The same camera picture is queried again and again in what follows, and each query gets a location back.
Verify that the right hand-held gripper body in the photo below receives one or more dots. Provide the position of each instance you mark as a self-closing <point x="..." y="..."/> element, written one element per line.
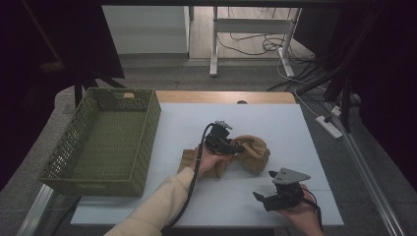
<point x="285" y="196"/>

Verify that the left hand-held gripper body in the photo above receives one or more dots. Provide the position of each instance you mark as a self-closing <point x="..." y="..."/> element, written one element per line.
<point x="219" y="139"/>

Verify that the tan cloth garment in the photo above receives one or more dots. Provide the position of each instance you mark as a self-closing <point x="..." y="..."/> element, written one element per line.
<point x="254" y="154"/>

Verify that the green woven plastic basket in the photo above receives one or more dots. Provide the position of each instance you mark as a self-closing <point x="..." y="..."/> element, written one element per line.
<point x="105" y="144"/>

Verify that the person's left hand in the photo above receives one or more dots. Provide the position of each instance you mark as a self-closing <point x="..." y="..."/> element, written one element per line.
<point x="209" y="162"/>

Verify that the person's right hand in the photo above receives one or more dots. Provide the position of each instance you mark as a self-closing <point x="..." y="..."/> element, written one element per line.
<point x="306" y="216"/>

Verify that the wooden table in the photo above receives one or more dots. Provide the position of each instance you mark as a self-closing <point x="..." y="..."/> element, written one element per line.
<point x="213" y="97"/>

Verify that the white foam table mat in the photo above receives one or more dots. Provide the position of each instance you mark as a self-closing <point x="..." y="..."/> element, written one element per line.
<point x="203" y="196"/>

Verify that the white power strip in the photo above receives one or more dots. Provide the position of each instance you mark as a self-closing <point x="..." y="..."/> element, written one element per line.
<point x="329" y="127"/>

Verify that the white plug adapter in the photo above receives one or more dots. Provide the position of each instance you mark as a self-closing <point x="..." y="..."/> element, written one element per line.
<point x="336" y="110"/>

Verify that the black tripod stand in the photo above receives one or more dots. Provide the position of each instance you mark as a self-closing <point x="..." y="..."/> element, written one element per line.
<point x="345" y="98"/>
<point x="78" y="88"/>

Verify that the white cabinet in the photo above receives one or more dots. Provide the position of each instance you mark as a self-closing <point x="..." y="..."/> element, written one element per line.
<point x="147" y="29"/>

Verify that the dark curtain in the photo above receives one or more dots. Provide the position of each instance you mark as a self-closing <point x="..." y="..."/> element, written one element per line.
<point x="387" y="65"/>
<point x="39" y="49"/>

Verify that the aluminium rail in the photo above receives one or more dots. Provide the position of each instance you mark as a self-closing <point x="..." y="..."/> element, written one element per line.
<point x="367" y="170"/>
<point x="34" y="209"/>

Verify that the white metal desk frame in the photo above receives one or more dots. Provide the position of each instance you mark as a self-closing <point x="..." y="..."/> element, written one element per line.
<point x="249" y="25"/>

